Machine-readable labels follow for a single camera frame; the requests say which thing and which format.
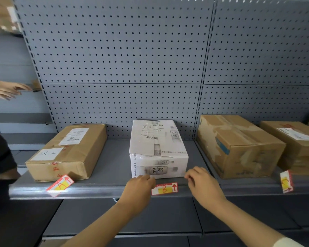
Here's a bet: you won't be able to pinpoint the person's left forearm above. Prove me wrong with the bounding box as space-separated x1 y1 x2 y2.
61 199 145 247

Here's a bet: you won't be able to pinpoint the grey perforated back panel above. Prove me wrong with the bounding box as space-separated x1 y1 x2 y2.
12 0 217 141
196 0 309 126

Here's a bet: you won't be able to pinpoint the person's right hand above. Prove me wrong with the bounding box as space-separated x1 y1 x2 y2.
184 166 227 212

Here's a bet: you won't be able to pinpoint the blurred stack of cardboard boxes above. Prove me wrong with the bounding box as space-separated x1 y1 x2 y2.
0 0 22 34

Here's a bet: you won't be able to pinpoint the flat cardboard box white labels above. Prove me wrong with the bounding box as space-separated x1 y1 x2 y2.
25 124 107 182

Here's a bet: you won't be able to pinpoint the grey lower shelf board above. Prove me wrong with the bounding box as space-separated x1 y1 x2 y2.
41 197 309 239

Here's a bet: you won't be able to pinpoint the red yellow shelf tag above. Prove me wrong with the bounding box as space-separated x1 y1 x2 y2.
151 182 179 196
46 174 75 198
280 170 294 194

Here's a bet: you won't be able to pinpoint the grey slotted shelf upright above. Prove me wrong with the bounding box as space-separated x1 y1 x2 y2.
192 0 218 141

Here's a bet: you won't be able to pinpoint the large cardboard box blue tape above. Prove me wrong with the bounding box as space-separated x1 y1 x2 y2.
196 115 287 180

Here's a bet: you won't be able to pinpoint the grey side shelving unit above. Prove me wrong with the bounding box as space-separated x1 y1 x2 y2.
0 32 58 175

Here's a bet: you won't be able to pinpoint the cardboard box with shipping label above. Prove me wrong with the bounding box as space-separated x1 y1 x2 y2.
259 121 309 176

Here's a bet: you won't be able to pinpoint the grey metal shelf board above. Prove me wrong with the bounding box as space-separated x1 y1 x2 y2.
9 138 309 200

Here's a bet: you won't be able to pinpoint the person's left hand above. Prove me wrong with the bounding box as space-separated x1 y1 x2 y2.
118 174 156 217

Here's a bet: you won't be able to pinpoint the person's right forearm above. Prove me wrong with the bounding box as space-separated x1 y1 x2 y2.
205 199 286 247

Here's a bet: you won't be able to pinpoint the white printed carton box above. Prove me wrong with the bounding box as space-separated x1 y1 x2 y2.
129 119 189 179

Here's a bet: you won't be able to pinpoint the white sleeve cuff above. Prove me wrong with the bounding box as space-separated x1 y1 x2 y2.
273 237 305 247

